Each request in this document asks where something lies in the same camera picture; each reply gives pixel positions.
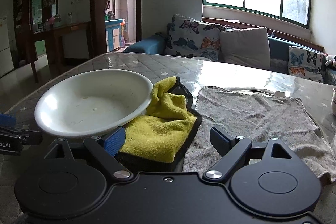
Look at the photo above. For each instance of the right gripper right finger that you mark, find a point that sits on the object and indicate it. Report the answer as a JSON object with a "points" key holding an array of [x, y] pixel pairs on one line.
{"points": [[236, 152]]}

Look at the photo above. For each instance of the yellow microfibre cloth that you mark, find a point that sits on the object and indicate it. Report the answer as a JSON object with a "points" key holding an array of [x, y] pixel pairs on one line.
{"points": [[158, 140]]}

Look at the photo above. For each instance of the blue children's cabinet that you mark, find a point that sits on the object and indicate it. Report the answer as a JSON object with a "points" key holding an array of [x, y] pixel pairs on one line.
{"points": [[114, 34]]}

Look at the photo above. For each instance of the grey towel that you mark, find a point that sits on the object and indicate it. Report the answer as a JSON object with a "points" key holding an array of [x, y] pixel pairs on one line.
{"points": [[258, 117]]}

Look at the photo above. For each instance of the panda plush toy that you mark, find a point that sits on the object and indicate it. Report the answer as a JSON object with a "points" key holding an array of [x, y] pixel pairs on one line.
{"points": [[330, 61]]}

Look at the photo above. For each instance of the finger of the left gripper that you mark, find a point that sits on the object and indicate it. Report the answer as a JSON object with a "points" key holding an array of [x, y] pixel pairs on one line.
{"points": [[13, 140]]}

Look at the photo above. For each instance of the large butterfly cushion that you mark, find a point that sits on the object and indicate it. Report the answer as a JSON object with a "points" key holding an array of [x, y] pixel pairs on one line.
{"points": [[188, 37]]}

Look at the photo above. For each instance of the grey quilted table cover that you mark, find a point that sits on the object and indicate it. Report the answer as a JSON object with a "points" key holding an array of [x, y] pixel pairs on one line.
{"points": [[194, 74]]}

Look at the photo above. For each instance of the dark wooden side table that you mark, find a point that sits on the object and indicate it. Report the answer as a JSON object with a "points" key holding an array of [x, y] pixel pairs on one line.
{"points": [[65, 45]]}

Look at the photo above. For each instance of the small butterfly cushion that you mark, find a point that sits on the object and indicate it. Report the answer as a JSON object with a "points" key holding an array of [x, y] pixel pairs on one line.
{"points": [[306, 64]]}

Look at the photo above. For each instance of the large white bowl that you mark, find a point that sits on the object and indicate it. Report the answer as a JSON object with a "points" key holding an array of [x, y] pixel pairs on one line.
{"points": [[93, 103]]}

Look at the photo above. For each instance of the blue sofa bench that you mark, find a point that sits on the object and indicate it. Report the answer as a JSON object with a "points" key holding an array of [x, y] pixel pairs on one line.
{"points": [[279, 53]]}

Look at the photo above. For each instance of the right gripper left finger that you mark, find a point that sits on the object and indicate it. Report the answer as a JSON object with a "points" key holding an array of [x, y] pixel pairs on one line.
{"points": [[89, 160]]}

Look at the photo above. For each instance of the plain grey cushion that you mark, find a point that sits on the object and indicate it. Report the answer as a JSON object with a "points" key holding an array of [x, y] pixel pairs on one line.
{"points": [[247, 47]]}

